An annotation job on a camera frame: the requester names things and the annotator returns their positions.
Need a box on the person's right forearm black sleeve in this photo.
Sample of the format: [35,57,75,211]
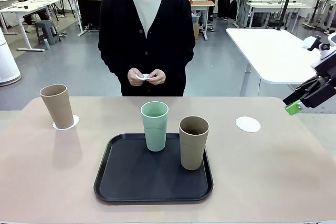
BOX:
[99,50,132,78]

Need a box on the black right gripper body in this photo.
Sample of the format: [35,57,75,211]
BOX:
[299,76,336,109]

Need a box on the beige tall cup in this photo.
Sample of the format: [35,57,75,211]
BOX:
[39,84,75,130]
[178,115,210,171]

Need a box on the white desk with white legs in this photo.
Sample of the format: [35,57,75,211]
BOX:
[0,0,61,52]

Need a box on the person's left forearm black sleeve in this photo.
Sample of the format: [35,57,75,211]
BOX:
[163,50,196,78]

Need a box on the person's right hand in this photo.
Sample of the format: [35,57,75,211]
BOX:
[127,68,144,87]

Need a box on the long white lab desk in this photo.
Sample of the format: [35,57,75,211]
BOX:
[235,0,312,29]

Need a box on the white cylindrical air purifier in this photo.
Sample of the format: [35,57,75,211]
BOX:
[0,28,22,87]

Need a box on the white scalloped paper coaster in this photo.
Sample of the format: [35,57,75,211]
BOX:
[52,114,80,131]
[135,73,155,81]
[235,116,261,133]

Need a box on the person in black cardigan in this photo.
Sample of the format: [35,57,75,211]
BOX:
[98,0,196,97]

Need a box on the black tripod stand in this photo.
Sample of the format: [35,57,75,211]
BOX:
[267,0,300,31]

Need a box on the black plastic tray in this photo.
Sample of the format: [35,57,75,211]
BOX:
[93,133,214,206]

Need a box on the table with black skirt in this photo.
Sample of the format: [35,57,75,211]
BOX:
[65,0,111,37]

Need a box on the person's left hand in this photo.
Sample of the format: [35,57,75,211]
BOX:
[148,69,166,86]

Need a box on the grey plastic stool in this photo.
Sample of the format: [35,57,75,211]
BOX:
[35,20,61,46]

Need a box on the black backpack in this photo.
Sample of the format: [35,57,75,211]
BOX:
[228,0,239,20]

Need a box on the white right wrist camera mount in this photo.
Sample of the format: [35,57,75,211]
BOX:
[302,33,336,59]

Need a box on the white desk with robot gear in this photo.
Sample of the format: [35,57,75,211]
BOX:
[304,0,336,35]

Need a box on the wood top desk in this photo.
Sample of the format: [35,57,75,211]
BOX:
[190,0,216,41]

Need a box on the mint green tall cup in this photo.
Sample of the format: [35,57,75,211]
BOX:
[140,101,169,153]

